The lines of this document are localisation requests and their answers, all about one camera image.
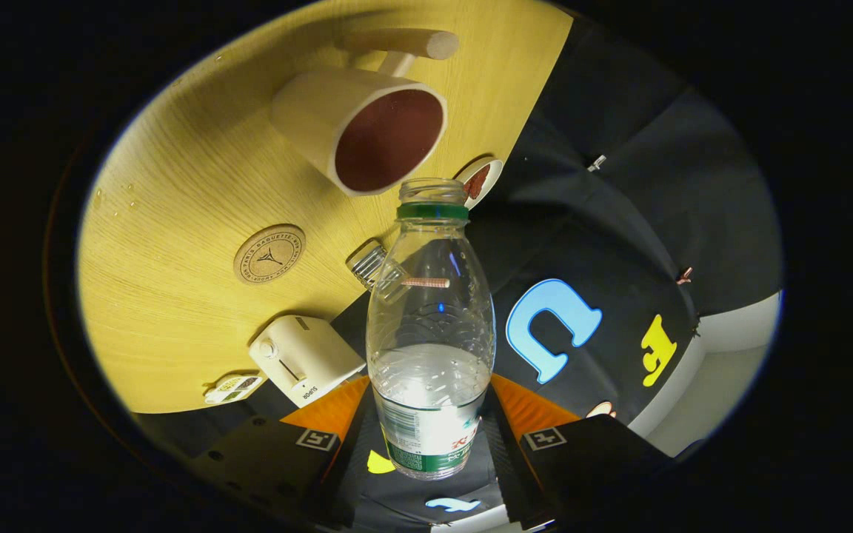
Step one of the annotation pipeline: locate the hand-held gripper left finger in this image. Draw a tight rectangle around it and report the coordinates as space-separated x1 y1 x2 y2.
175 375 379 530

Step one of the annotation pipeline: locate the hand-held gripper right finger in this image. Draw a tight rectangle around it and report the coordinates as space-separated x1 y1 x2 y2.
480 375 683 530

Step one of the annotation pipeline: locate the clear plastic bottle green label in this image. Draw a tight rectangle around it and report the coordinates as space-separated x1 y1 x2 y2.
366 178 496 480

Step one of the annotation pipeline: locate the round wooden coaster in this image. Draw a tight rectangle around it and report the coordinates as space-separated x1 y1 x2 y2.
233 224 307 285

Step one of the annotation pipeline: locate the cream cup with wooden handle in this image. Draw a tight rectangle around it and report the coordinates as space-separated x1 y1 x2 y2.
271 28 461 197

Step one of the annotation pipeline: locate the white toaster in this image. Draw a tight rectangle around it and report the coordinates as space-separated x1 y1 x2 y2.
249 315 367 409

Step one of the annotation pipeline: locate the white divided dish with beans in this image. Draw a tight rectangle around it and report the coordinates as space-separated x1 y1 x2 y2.
203 374 268 405

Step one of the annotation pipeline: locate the clear drinking glass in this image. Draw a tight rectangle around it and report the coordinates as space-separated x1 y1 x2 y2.
346 238 411 304

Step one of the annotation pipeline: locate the brown food piece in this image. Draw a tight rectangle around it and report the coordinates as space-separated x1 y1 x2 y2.
464 165 491 201

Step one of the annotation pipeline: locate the small white plate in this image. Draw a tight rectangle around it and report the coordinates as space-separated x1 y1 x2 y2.
455 157 504 209

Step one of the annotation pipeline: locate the black backdrop cloth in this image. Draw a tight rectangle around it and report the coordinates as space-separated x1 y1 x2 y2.
134 15 783 533

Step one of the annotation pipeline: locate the wooden table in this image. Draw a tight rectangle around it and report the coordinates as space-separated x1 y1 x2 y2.
77 0 574 415

